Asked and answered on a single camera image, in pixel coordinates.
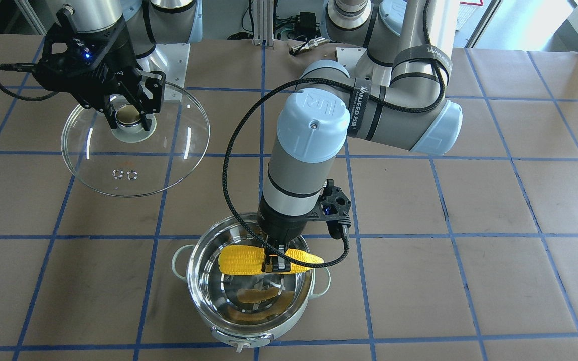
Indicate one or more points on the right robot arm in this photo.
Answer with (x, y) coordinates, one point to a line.
(149, 23)

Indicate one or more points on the glass pot lid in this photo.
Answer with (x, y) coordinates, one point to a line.
(129, 161)

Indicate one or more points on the white cooking pot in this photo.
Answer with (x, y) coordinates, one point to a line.
(243, 312)

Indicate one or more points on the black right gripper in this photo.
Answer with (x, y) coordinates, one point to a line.
(120, 54)

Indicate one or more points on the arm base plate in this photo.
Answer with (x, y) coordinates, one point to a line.
(171, 59)
(348, 57)

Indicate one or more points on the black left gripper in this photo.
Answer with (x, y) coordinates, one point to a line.
(282, 223)

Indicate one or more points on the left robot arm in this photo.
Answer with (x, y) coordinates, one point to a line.
(396, 96)

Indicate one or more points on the brown paper table cover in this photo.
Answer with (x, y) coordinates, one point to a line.
(472, 254)

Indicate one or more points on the yellow corn cob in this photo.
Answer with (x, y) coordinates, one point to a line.
(249, 260)

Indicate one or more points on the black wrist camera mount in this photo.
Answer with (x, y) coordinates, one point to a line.
(333, 207)

